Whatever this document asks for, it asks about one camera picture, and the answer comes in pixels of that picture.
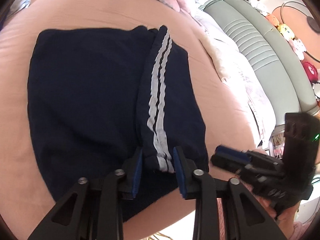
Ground dark navy striped pants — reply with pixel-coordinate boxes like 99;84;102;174
27;25;209;223

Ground pink and white cat plush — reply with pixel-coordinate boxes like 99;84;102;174
290;39;307;60

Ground gold metal frame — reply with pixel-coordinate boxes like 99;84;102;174
147;231;175;240

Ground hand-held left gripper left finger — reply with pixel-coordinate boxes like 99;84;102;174
27;146;143;240

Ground folded white towel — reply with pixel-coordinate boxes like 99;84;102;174
200;36;240;83

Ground bed with pink sheet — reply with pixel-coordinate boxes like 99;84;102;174
0;0;278;240

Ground yellow plush toy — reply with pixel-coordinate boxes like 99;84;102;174
277;23;295;39

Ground grey padded headboard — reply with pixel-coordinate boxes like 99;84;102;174
204;0;320;128

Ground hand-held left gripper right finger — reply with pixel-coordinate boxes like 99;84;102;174
173;146;288;240

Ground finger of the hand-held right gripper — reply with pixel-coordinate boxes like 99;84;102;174
215;145;252;163
211;154;244;174

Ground person's right forearm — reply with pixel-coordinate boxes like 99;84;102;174
287;224;317;240

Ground red plush toy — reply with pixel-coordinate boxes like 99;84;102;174
301;61;319;82

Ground person's right hand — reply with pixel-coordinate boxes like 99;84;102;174
257;195;304;240

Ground dark round wall lamp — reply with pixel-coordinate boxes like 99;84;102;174
306;16;320;33

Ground white dog plush toy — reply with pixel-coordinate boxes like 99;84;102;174
249;0;269;15

